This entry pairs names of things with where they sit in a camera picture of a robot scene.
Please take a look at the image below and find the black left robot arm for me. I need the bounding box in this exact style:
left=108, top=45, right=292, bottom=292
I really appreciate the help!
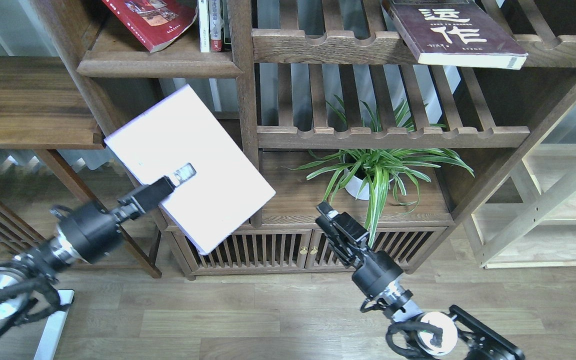
left=0, top=163, right=196, bottom=338

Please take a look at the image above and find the red white upright book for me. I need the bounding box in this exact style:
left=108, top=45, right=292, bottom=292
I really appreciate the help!
left=208, top=0, right=224, bottom=53

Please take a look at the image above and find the red paperback book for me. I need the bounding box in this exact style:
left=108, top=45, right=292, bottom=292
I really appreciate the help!
left=102, top=0, right=198, bottom=53

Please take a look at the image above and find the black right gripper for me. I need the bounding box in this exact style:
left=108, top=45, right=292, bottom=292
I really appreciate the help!
left=315, top=201, right=370, bottom=268

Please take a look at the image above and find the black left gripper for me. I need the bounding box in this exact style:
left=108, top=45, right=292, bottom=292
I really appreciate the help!
left=115, top=162, right=197, bottom=223

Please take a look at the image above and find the pale lavender paperback book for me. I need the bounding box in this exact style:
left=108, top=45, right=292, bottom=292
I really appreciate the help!
left=105, top=85, right=275, bottom=255

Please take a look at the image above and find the dark upright book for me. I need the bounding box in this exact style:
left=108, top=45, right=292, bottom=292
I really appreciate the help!
left=221, top=0, right=233, bottom=51

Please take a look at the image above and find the light wooden shelf unit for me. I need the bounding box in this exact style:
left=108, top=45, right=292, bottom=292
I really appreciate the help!
left=462, top=65, right=576, bottom=269

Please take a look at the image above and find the dark wooden bookshelf cabinet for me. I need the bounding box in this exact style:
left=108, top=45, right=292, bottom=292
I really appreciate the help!
left=30, top=0, right=576, bottom=280

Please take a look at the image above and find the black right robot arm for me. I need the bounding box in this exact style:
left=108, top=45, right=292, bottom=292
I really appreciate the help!
left=316, top=202, right=525, bottom=360

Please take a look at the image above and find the dark maroon large book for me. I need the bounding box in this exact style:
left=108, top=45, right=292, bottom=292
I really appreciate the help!
left=382, top=0, right=528, bottom=70

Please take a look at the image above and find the dark wooden side table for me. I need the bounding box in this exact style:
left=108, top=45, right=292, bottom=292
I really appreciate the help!
left=0, top=55, right=163, bottom=279

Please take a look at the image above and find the white metal stand leg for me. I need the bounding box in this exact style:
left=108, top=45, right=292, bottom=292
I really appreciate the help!
left=34, top=289, right=75, bottom=360

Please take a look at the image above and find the green spider plant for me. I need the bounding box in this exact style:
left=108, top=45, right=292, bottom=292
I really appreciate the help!
left=286, top=94, right=475, bottom=248

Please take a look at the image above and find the white plant pot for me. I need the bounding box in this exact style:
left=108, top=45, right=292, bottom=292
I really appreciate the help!
left=344, top=168, right=371, bottom=201

